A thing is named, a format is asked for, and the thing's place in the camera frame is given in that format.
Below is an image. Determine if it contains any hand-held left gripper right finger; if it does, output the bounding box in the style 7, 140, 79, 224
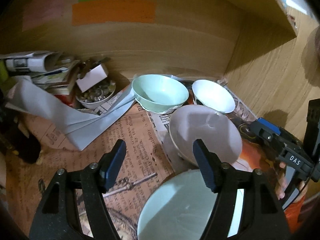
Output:
192, 138, 292, 240

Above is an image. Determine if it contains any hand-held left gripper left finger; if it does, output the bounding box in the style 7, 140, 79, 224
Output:
29, 139, 127, 240

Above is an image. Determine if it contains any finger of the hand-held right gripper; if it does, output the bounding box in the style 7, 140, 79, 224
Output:
250, 117, 292, 155

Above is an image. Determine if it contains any pink bowl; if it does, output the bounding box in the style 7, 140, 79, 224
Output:
169, 104, 243, 167

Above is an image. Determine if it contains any mint green plate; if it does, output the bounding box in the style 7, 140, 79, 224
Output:
137, 169, 244, 240

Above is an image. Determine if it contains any white plate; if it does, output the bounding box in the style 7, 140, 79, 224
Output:
236, 189, 245, 234

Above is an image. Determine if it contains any white bowl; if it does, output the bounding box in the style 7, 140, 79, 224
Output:
192, 79, 235, 113

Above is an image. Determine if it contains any mint green bowl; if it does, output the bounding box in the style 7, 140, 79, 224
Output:
132, 74, 189, 113

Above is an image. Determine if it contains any person's right hand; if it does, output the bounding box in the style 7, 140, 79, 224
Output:
276, 161, 287, 201

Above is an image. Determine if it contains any brown newspaper print mat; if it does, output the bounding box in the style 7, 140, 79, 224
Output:
5, 105, 175, 240

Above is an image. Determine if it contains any small bowl of pebbles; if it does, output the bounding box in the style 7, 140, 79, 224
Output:
75, 80, 117, 109

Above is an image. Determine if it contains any large folded white paper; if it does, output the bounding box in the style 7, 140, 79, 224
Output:
5, 76, 137, 152

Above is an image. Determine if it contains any white card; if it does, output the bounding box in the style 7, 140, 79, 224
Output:
76, 64, 108, 93

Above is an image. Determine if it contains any stack of booklets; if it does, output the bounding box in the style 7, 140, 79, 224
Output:
30, 55, 83, 103

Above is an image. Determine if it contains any wooden shelf board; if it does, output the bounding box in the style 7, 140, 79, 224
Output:
225, 0, 299, 42

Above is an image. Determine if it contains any rolled newspaper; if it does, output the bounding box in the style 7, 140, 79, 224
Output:
0, 51, 59, 74

